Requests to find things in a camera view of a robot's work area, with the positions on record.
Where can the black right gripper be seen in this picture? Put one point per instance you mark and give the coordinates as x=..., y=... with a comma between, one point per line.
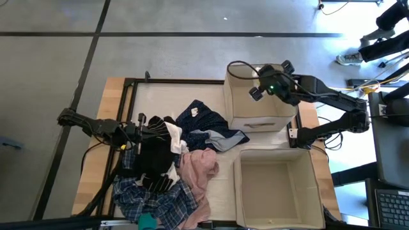
x=278, y=84

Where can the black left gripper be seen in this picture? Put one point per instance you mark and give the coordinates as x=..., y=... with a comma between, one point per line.
x=134, y=134

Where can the black garment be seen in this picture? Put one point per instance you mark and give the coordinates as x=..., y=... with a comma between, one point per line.
x=156, y=159

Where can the navy dotted shirt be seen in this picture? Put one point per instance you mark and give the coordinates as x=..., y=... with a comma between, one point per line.
x=204, y=124

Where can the pink garment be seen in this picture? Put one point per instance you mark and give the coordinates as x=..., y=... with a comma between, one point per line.
x=198, y=172

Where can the blue plaid shirt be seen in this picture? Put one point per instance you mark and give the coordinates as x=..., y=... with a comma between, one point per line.
x=150, y=201

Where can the teal cloth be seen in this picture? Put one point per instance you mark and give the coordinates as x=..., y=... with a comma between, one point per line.
x=147, y=222

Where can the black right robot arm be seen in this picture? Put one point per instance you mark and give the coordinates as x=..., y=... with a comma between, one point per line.
x=332, y=97

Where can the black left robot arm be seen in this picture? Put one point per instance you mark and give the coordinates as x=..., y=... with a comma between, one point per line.
x=96, y=126

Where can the white glossy table sheet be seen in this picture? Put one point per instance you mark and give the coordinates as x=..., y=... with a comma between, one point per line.
x=166, y=99

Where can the beige fabric storage bin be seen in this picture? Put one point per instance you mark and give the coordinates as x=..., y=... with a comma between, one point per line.
x=271, y=191
x=255, y=111

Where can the black table clamp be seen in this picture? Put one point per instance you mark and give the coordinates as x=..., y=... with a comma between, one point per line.
x=147, y=76

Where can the person's shoe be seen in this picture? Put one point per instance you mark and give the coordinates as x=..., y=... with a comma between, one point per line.
x=348, y=59
x=377, y=34

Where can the black tripod stand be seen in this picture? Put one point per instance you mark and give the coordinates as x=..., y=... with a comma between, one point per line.
x=364, y=82

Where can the person's leg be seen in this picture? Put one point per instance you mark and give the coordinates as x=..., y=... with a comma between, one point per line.
x=383, y=48
x=391, y=16

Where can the black desk crossbar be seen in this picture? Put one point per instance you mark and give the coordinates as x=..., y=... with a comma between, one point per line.
x=351, y=175

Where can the black rounded device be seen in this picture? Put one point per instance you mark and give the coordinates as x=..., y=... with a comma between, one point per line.
x=397, y=111

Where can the black metal beam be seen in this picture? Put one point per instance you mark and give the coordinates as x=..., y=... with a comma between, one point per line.
x=48, y=223

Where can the black laptop keyboard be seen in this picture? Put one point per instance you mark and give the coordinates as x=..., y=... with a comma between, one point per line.
x=393, y=207

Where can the aluminium rail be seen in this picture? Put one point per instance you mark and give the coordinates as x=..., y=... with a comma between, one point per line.
x=118, y=223

